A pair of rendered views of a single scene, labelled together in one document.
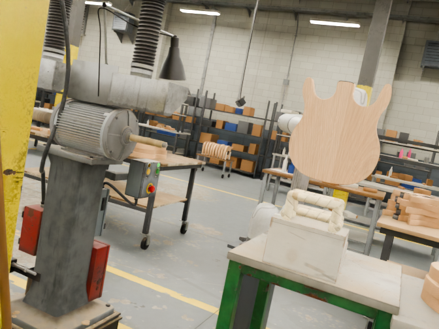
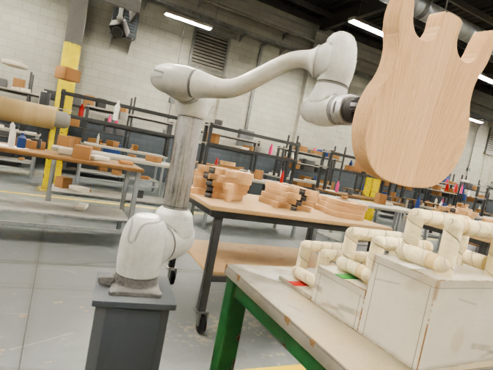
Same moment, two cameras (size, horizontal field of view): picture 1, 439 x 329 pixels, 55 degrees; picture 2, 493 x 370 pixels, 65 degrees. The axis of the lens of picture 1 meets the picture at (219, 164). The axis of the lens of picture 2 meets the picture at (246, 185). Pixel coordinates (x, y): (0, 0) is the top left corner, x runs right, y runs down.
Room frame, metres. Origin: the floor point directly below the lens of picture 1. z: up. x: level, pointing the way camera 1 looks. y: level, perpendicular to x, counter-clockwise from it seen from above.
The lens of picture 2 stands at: (1.39, 0.51, 1.25)
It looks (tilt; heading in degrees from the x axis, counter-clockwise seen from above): 4 degrees down; 310
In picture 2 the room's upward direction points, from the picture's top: 11 degrees clockwise
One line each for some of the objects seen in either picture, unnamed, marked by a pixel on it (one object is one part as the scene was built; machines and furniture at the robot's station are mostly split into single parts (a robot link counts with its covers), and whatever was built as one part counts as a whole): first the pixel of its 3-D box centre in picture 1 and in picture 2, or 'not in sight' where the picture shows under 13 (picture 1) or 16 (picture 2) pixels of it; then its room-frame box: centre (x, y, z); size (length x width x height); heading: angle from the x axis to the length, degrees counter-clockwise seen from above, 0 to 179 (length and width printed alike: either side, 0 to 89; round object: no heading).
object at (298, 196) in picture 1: (314, 200); (480, 229); (1.51, -0.36, 1.20); 0.20 x 0.03 x 0.03; 69
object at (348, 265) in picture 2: not in sight; (354, 268); (1.73, -0.34, 1.04); 0.11 x 0.03 x 0.03; 160
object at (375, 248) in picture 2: not in sight; (373, 263); (1.69, -0.34, 1.07); 0.03 x 0.03 x 0.09
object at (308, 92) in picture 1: (312, 89); (403, 17); (1.73, -0.31, 1.60); 0.07 x 0.04 x 0.09; 69
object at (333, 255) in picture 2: not in sight; (348, 256); (1.81, -0.47, 1.04); 0.20 x 0.03 x 0.03; 69
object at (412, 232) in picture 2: (293, 204); (411, 238); (1.62, -0.31, 1.15); 0.03 x 0.03 x 0.09
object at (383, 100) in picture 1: (380, 96); (474, 49); (1.64, -0.55, 1.61); 0.07 x 0.04 x 0.10; 69
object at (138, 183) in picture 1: (129, 180); not in sight; (2.32, 0.47, 0.99); 0.24 x 0.21 x 0.26; 67
